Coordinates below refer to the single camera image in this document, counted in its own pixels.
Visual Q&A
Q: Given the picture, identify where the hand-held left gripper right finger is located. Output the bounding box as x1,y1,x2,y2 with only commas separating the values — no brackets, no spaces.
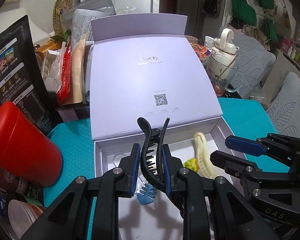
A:
161,144,263,240

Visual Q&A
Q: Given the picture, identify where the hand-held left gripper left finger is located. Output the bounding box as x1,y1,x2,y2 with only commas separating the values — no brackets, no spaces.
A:
20,142,142,240

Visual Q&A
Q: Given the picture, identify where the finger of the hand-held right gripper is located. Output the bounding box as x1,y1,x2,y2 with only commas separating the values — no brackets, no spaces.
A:
225,133,300,157
210,151,294,183

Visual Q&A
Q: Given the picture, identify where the clear hair clip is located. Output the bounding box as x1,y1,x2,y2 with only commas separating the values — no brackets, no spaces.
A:
112,152,147,195

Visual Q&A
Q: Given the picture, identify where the black hair clip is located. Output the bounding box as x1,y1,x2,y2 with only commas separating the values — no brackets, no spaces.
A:
137,117,171,183

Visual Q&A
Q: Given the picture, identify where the small blue hair clip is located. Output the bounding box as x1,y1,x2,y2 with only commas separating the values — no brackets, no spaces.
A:
136,183,157,205

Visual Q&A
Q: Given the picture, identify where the yellow lollipop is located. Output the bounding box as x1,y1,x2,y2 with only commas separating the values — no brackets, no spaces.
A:
184,158,199,173

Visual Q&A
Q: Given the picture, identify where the cream hair clip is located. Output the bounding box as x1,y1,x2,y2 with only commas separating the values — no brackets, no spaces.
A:
194,132,217,179

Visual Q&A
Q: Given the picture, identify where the lavender cardboard box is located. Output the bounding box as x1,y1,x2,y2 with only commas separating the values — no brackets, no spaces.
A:
89,15,243,240

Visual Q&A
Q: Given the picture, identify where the grey leaf-patterned chair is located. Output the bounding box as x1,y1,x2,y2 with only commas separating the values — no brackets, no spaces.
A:
227,34,277,100
266,72,300,140

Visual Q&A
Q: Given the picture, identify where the glass mug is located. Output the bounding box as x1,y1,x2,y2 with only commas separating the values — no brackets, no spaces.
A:
209,54,243,98

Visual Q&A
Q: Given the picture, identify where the teal foam mat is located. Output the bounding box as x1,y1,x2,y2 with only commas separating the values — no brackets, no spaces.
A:
44,97,298,205

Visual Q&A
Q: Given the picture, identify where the beige cardboard sheet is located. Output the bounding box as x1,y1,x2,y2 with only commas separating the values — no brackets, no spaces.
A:
261,47,294,93

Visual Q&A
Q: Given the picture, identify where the instant noodle bowl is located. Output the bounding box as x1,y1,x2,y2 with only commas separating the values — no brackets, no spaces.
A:
190,42,212,62

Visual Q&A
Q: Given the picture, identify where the row of small bottles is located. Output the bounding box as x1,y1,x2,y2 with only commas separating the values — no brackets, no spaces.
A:
281,40,300,63

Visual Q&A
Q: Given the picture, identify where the beige plastic bag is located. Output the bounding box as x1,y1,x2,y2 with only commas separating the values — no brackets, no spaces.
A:
65,34,88,104

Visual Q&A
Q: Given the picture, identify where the red canister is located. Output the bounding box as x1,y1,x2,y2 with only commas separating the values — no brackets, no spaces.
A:
0,101,63,188

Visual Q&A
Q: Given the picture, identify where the red snack bag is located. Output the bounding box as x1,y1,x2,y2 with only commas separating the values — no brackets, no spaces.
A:
56,40,73,103

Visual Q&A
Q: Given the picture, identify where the white paper carton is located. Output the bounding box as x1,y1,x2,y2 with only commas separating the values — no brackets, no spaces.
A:
41,50,65,92

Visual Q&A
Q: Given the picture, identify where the brown labelled can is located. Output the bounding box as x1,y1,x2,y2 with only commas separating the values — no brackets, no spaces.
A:
0,159,28,193

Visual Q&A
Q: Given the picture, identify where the dark hanging bag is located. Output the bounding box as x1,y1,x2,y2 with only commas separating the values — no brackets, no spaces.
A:
202,0,222,18

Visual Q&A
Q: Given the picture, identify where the black printed packaging bag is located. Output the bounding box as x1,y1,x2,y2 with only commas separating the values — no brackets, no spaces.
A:
0,15,53,133

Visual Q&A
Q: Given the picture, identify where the brown gift box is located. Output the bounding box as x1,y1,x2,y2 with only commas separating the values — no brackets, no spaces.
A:
34,35,70,53

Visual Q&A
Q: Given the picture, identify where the printed paper sheet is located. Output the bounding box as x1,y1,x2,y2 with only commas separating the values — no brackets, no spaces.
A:
71,9,102,42

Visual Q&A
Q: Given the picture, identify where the grey plastic bag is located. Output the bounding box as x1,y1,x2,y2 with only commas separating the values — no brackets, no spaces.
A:
61,0,117,22

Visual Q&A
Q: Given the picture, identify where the woven straw mat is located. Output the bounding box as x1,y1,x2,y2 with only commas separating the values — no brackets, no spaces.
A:
52,0,80,35

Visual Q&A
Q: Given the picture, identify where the white bottle with handle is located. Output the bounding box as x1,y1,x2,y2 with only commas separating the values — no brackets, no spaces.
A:
211,28,240,95

